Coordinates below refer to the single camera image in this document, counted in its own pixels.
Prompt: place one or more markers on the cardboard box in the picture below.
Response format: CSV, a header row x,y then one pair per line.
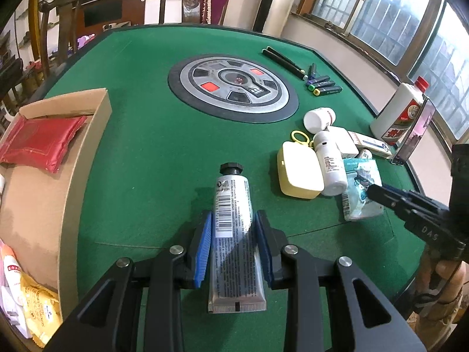
x,y
36,209

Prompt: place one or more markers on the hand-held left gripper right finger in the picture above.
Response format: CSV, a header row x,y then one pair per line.
x,y
263,245

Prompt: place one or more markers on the black marker yellow cap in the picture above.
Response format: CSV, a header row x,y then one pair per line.
x,y
328,90

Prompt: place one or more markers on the window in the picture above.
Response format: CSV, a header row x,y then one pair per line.
x,y
384,7

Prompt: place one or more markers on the white charger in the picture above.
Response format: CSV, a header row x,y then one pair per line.
x,y
346,142

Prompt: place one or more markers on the phone on stand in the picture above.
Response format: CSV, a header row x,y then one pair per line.
x,y
417,128

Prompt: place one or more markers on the black marker green cap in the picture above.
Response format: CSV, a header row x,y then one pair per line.
x,y
322,85

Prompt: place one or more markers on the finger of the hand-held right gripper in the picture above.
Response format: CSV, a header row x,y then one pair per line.
x,y
397,191
379,192

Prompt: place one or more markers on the yellow packet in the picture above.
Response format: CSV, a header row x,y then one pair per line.
x,y
38,308

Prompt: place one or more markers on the white pill bottle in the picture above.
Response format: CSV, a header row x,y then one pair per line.
x,y
318,119

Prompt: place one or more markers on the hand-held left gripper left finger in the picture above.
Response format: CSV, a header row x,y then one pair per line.
x,y
203,249

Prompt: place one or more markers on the round table control panel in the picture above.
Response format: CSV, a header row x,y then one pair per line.
x,y
198,91

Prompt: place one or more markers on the white orange packet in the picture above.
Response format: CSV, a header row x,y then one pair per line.
x,y
13,267

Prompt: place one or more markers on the blue printed tissue pack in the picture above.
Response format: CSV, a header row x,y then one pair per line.
x,y
361,190

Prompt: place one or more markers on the white orange ointment box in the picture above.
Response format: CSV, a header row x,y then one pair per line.
x,y
370,145

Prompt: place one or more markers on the long black pen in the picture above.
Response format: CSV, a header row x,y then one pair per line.
x,y
282,65
287,60

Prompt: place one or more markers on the white bottle with white cap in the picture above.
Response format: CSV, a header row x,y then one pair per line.
x,y
331,168

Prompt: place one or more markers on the black marker purple cap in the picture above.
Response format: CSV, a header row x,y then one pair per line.
x,y
318,80

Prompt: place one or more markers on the white liquor bottle red cap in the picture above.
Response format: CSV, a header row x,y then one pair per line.
x,y
397,110

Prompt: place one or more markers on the pale yellow case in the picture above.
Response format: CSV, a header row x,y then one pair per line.
x,y
298,172

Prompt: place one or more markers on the grey tube with black cap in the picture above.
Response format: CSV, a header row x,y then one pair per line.
x,y
234,205

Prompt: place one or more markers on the red foil packet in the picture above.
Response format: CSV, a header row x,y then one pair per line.
x,y
36,139

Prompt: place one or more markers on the blue pen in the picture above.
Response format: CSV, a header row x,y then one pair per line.
x,y
312,71

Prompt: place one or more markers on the yellow scissors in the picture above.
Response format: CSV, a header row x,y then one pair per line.
x,y
309,141

